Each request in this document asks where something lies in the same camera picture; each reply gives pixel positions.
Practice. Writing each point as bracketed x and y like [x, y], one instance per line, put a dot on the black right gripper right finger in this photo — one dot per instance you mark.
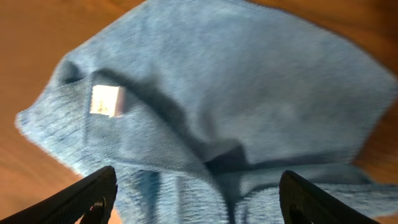
[302, 202]

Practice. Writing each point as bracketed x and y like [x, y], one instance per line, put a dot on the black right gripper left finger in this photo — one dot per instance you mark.
[90, 200]

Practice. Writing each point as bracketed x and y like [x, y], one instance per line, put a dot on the blue microfiber cloth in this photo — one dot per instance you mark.
[201, 105]

